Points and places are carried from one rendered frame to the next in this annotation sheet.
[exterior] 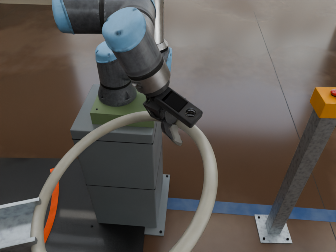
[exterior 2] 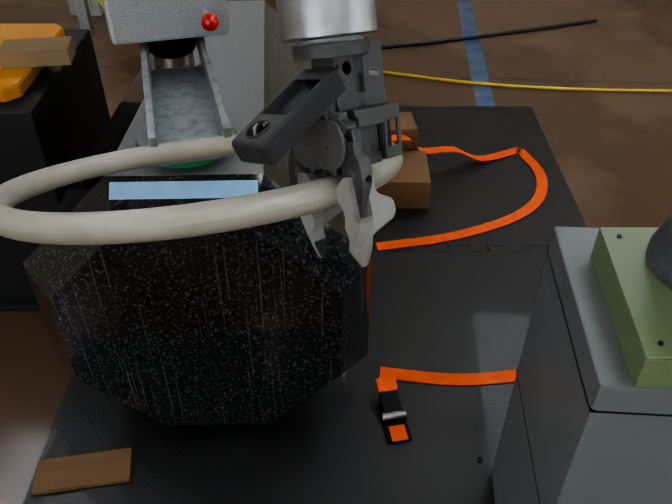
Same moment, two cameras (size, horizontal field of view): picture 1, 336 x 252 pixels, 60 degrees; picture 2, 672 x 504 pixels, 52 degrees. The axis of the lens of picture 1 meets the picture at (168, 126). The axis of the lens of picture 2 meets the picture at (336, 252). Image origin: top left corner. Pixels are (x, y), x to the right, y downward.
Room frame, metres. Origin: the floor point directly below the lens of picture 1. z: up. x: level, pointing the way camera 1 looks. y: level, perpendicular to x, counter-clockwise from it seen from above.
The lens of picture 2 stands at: (0.58, -0.59, 1.66)
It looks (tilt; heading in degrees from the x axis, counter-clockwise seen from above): 40 degrees down; 89
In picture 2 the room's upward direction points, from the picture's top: straight up
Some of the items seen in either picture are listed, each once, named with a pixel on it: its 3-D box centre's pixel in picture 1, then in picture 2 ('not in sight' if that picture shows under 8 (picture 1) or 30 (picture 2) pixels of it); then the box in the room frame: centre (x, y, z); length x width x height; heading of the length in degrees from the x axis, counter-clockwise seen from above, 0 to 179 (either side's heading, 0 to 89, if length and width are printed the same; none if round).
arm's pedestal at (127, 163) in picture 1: (127, 161); (625, 447); (1.20, 0.25, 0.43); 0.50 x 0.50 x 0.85; 85
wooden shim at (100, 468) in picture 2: not in sight; (83, 470); (-0.08, 0.49, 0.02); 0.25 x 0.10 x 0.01; 8
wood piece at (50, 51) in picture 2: not in sight; (37, 52); (-0.27, 1.41, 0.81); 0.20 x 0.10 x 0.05; 7
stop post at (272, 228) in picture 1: (296, 177); not in sight; (0.98, -0.69, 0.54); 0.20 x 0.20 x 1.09; 89
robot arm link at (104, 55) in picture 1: (115, 62); not in sight; (1.19, 0.24, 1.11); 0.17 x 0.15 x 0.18; 90
